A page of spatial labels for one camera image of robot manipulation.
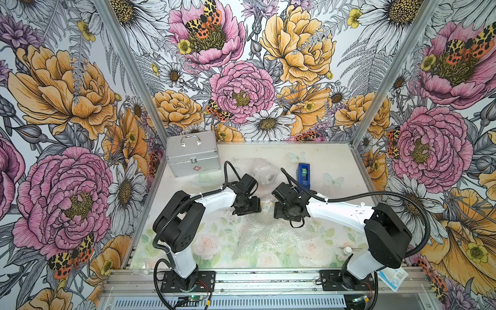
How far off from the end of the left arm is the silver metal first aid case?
0.93 ft

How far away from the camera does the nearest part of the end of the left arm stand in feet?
2.40

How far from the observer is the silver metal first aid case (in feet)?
3.22
